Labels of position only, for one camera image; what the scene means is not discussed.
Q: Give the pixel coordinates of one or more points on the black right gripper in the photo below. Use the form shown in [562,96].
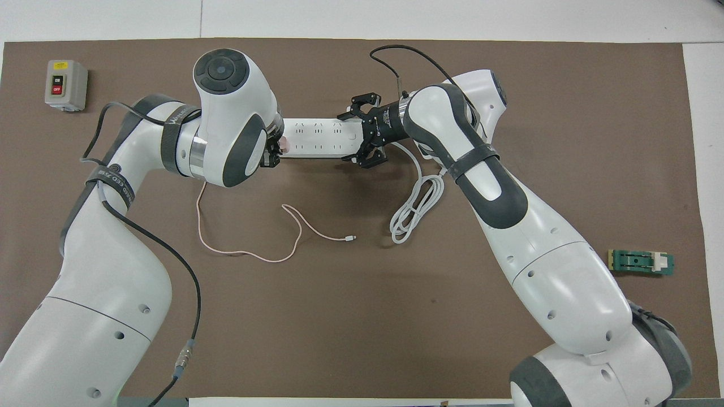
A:
[384,124]

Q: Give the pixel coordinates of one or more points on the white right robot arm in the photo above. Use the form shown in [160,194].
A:
[543,254]

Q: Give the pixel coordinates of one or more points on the brown table mat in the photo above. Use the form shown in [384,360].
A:
[350,316]

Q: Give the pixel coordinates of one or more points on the grey on-off switch box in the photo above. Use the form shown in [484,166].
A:
[65,85]

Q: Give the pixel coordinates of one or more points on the green knife switch yellow base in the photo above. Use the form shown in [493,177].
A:
[639,262]

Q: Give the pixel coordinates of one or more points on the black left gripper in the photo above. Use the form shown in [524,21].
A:
[270,159]

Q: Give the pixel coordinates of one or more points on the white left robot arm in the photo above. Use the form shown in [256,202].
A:
[107,265]

